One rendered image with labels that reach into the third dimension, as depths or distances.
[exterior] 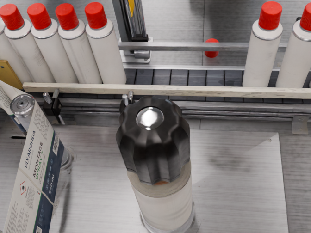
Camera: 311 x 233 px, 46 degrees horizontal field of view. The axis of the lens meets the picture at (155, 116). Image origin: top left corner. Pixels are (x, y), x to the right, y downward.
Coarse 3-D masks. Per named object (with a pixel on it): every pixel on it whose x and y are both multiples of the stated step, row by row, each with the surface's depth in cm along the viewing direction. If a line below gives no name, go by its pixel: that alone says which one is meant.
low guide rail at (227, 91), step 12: (24, 84) 77; (36, 84) 77; (48, 84) 76; (60, 84) 76; (72, 84) 76; (84, 84) 75; (96, 84) 75; (108, 84) 75; (216, 96) 73; (228, 96) 72; (240, 96) 72; (252, 96) 72; (264, 96) 71; (276, 96) 71; (288, 96) 71; (300, 96) 70
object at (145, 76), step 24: (144, 72) 80; (168, 72) 80; (192, 72) 79; (216, 72) 78; (240, 72) 78; (72, 96) 78; (96, 96) 78; (120, 96) 77; (168, 96) 77; (192, 96) 76
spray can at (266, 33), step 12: (264, 12) 58; (276, 12) 58; (264, 24) 60; (276, 24) 60; (252, 36) 63; (264, 36) 61; (276, 36) 61; (252, 48) 65; (264, 48) 63; (276, 48) 64; (252, 60) 67; (264, 60) 65; (252, 72) 69; (264, 72) 68; (252, 84) 72; (264, 84) 71
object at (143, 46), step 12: (120, 48) 75; (132, 48) 74; (144, 48) 74; (156, 48) 74; (168, 48) 73; (180, 48) 73; (192, 48) 73; (204, 48) 72; (216, 48) 72; (228, 48) 72; (240, 48) 71
